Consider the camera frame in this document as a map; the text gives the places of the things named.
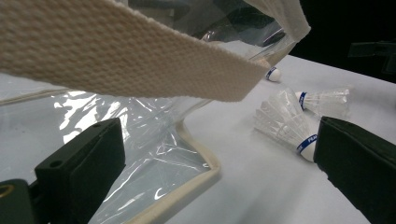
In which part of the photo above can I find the black metal stand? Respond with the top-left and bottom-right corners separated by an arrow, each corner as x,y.
347,40 -> 396,76

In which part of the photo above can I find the white shuttlecock blue band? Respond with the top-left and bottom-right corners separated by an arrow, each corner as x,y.
253,88 -> 319,162
265,66 -> 282,83
294,88 -> 350,119

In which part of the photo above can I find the clear plastic bag beige trim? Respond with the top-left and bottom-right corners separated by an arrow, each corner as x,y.
0,0 -> 312,224

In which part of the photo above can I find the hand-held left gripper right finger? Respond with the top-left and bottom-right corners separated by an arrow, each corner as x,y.
313,116 -> 396,224

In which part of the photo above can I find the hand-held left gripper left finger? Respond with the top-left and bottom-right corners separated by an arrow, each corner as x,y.
34,117 -> 127,224

